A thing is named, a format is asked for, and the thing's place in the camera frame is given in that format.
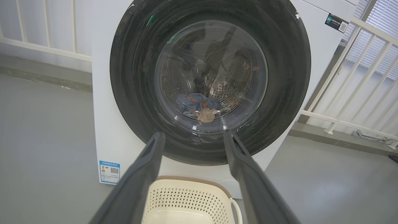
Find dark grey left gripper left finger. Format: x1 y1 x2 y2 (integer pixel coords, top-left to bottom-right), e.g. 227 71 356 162
89 132 166 224

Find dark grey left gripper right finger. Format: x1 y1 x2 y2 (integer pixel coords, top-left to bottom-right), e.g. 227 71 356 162
223 130 301 224

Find blue garment with bear print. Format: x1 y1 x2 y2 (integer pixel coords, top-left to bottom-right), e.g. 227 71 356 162
176 93 222 114

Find washing machine glass door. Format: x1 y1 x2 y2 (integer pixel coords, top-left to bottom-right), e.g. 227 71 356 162
109 0 311 166

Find white front-load washing machine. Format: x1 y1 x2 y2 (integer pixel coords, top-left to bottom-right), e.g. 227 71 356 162
91 0 361 199

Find perforated steel washer drum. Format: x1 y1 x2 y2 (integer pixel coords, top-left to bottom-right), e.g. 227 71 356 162
160 28 263 125

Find blue energy label sticker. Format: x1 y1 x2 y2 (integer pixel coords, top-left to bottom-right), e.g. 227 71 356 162
99 161 120 185

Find cream basket with brown rim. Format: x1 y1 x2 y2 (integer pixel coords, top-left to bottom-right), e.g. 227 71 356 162
141 176 243 224

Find white railing fence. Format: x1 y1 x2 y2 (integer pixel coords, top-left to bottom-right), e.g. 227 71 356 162
300 17 398 150
0 0 93 63

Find black QR code sticker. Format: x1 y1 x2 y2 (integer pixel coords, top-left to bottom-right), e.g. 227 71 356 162
325 13 349 33

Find white window blinds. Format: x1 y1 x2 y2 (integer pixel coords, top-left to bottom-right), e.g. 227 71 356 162
340 0 398 81

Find grey metal floor bracket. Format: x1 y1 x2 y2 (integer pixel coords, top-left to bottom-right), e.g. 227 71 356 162
353 129 398 150

